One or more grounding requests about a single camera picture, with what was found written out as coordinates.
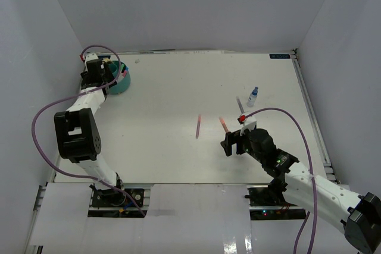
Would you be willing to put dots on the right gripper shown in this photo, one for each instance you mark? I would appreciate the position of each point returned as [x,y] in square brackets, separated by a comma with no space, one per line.
[231,138]

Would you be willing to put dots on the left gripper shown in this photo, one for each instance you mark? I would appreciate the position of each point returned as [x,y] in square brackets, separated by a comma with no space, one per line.
[108,75]

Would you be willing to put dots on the grey clear pen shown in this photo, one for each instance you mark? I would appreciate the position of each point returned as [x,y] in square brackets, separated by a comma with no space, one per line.
[240,105]

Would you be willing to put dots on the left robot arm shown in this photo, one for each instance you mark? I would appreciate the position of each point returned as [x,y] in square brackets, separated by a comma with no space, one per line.
[77,134]

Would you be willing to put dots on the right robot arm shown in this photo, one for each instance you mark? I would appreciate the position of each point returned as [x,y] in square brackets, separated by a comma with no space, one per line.
[356,216]

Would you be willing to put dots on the teal round organizer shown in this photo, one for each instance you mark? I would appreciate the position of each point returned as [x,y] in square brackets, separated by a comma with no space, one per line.
[119,86]

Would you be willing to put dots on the blue spray bottle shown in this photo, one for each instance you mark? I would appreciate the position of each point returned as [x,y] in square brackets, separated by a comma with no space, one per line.
[252,97]

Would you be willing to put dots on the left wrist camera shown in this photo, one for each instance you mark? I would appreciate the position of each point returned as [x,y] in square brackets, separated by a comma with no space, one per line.
[88,57]

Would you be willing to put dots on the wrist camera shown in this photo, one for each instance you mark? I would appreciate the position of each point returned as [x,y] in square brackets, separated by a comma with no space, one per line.
[88,57]
[247,123]

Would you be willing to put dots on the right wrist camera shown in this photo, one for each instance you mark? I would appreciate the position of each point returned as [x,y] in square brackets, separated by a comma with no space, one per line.
[247,123]

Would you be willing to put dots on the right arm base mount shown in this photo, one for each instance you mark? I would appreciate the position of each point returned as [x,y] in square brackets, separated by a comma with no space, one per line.
[267,204]

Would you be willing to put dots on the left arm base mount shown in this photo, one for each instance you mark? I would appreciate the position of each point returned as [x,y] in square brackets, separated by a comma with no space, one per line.
[112,204]

